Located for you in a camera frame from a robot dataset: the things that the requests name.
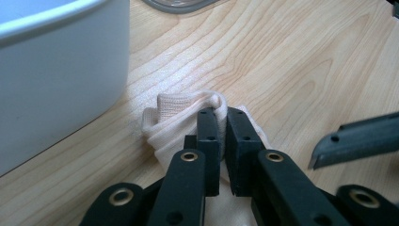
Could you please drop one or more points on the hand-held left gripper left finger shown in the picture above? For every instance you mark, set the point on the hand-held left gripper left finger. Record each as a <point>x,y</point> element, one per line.
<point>200,163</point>

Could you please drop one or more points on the dark object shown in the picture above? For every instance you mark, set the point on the dark object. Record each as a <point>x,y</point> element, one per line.
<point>394,7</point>

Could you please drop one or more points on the cream knitted sock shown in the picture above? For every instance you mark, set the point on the cream knitted sock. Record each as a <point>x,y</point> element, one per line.
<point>175,125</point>

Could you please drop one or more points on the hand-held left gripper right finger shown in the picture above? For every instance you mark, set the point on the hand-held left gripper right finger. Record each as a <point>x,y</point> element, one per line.
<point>251,163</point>

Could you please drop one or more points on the white plastic container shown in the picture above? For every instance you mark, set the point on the white plastic container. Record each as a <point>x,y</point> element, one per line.
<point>59,78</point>

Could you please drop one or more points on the clear tray with grey rim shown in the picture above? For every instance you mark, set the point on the clear tray with grey rim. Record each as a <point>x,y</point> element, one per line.
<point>180,7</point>

